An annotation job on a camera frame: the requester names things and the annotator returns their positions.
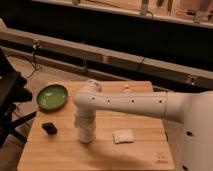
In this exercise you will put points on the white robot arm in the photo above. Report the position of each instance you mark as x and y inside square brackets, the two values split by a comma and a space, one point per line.
[193, 110]

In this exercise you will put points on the black eraser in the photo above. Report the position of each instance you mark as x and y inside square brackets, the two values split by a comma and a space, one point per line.
[50, 128]

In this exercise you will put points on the white sponge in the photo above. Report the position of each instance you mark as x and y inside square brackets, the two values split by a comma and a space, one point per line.
[123, 136]

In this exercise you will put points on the green bowl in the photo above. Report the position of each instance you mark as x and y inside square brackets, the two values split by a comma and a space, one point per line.
[52, 97]

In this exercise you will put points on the white plastic bottle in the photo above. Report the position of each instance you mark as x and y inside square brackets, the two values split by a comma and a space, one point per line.
[126, 88]

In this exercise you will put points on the white ceramic cup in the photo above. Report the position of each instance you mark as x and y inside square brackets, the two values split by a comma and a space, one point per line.
[86, 135]

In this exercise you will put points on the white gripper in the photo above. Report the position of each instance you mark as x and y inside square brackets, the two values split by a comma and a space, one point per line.
[86, 122]

